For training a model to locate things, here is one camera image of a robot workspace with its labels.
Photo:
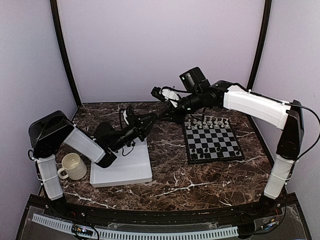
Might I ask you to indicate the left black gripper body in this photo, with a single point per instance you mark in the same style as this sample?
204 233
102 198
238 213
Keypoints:
136 132

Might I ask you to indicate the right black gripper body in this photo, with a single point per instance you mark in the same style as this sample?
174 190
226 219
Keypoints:
180 117

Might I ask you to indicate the white plastic tray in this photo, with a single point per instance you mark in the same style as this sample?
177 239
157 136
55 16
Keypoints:
132 166

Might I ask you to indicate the black grey chessboard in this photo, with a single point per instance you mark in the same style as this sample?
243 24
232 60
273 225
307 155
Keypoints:
211 139

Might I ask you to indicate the tall black piece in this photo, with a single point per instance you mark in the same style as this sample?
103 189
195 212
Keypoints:
200 152

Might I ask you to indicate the black piece bottom row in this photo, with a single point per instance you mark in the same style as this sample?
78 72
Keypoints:
194 156

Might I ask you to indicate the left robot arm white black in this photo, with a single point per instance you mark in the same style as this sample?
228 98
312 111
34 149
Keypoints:
49 133

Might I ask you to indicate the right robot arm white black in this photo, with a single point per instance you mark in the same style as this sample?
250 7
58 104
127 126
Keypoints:
284 115

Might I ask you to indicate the white chess pieces row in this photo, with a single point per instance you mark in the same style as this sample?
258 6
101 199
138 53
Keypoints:
209 123

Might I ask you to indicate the cream ceramic mug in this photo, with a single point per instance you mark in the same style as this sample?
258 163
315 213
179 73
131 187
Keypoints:
73 167

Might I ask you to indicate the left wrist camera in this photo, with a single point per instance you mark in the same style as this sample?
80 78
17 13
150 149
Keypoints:
129 115

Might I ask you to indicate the black front rail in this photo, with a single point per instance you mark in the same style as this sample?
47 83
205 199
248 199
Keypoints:
234 215

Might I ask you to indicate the right black frame post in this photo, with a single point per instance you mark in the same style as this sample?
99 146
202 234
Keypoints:
260 44

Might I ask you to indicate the black frame post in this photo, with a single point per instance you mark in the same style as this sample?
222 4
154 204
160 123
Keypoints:
260 44
63 52

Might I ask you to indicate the left black frame post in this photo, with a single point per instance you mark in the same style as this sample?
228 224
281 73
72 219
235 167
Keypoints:
63 52

